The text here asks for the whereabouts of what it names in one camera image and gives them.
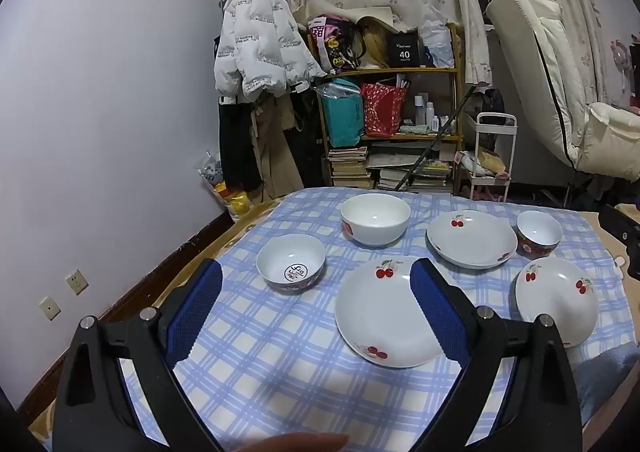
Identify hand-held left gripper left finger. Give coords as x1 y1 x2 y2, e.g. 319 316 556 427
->
52 258 236 452

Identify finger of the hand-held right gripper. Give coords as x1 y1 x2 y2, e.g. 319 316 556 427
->
598 204 640 245
625 240 640 280

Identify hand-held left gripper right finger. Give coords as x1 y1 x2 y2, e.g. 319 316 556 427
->
409 257 583 452

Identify white cherry print plate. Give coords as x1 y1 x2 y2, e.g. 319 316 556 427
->
515 257 599 349
335 256 446 369
426 210 519 269

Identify small red patterned bowl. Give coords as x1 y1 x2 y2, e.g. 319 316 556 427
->
516 210 563 260

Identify white bowl with red stamp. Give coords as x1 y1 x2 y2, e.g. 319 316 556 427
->
256 234 327 294

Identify large white bowl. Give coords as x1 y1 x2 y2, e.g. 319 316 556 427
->
340 193 412 248

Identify person's left hand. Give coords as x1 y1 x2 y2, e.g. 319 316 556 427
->
239 433 350 452

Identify black metal stand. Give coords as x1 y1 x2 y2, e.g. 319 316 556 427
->
530 167 578 208

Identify blue plaid cloth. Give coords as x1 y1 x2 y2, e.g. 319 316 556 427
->
115 187 638 452

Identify plastic bag with yellow items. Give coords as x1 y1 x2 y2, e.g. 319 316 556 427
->
197 151 253 223

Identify white trolley cart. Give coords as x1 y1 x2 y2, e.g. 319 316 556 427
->
459 113 517 204

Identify stack of magazines and books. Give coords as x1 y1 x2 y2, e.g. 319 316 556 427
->
377 157 453 195

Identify pink small fan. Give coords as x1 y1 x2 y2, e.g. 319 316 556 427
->
609 34 640 97

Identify cream recliner chair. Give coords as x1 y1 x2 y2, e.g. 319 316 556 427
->
486 0 640 180

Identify stack of old books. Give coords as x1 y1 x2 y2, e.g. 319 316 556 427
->
327 146 373 190

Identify black hanging trousers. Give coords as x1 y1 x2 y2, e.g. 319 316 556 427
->
217 97 263 193

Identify black backpack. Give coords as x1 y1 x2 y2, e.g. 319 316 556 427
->
472 88 506 125

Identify dark thin pole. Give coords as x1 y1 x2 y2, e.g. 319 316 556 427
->
396 83 478 191

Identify beige hanging coat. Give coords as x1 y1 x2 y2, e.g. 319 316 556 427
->
250 94 306 200

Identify group of white bottles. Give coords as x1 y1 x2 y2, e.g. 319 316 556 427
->
412 92 451 133

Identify wooden shelf rack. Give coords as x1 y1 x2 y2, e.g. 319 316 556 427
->
307 22 463 197

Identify black hanging garment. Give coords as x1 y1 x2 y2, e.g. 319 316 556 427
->
287 82 327 188

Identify red patterned bag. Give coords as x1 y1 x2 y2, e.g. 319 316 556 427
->
361 82 408 137

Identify teal bag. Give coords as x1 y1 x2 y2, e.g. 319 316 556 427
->
320 81 365 148

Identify pale plastic bag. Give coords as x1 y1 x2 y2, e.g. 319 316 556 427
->
417 4 455 69

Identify black box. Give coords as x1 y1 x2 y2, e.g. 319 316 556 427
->
386 32 423 68

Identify pink and black printed bag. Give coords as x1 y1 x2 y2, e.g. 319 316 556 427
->
307 14 361 73

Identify white printed puffer jacket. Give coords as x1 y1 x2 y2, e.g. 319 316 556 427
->
214 0 326 105

